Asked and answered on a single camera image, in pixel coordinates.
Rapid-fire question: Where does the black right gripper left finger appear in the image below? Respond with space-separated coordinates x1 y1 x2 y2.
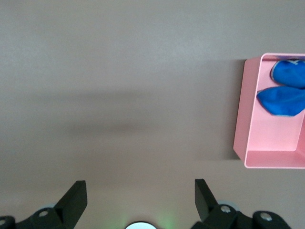
0 180 88 229

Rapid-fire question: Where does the pink plastic bin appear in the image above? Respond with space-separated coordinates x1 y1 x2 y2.
233 52 305 170

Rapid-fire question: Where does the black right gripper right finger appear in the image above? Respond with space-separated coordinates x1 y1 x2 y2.
192 178 292 229

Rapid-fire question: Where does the blue microfibre cloth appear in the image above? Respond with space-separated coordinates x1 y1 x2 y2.
256 59 305 118

